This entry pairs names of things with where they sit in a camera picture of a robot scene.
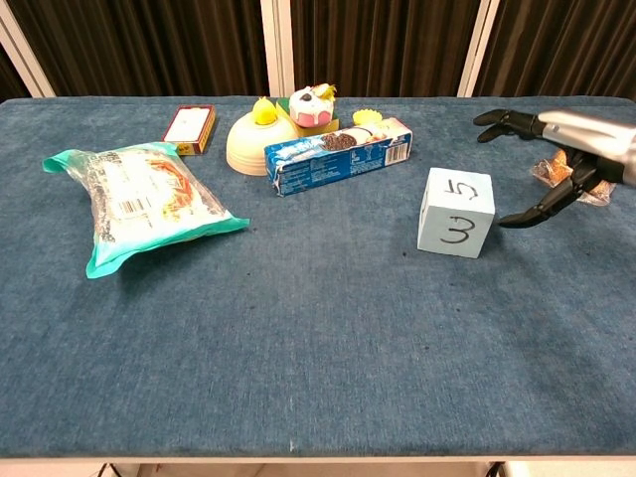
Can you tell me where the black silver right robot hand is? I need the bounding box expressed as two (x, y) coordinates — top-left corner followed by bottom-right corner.
(472, 107), (636, 230)

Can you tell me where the white numbered foam cube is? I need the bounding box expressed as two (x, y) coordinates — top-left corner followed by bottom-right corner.
(415, 167), (497, 260)

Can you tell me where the wrapped orange bread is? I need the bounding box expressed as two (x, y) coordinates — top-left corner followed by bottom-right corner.
(530, 146), (619, 207)

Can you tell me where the yellow cupcake liner toy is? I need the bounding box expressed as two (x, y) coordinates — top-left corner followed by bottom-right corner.
(352, 108), (385, 128)

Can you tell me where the blue cookie box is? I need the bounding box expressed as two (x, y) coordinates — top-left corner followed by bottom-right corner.
(263, 117), (413, 198)

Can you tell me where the toy cupcake on green base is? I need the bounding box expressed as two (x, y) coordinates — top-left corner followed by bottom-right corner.
(275, 96), (342, 139)

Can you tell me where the pink white toy cupcake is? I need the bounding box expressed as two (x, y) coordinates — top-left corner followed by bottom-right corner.
(288, 82), (339, 128)

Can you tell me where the blue table cloth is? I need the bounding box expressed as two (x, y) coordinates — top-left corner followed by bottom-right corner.
(0, 94), (636, 459)

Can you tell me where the yellow chick toy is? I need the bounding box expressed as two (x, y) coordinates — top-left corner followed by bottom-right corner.
(251, 96), (278, 125)

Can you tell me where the cream dome toy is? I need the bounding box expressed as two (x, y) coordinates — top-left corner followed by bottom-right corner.
(226, 108), (301, 177)

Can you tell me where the red white small box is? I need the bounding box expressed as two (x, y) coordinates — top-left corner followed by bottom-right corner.
(161, 104), (218, 157)

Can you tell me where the teal clear snack bag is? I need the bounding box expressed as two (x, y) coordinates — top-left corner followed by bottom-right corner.
(41, 141), (251, 280)

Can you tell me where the dark brown curtain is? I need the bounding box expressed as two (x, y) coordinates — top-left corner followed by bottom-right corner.
(0, 0), (636, 103)

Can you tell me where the white frame post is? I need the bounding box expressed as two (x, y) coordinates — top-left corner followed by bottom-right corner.
(0, 0), (57, 99)
(259, 0), (296, 98)
(456, 0), (501, 98)

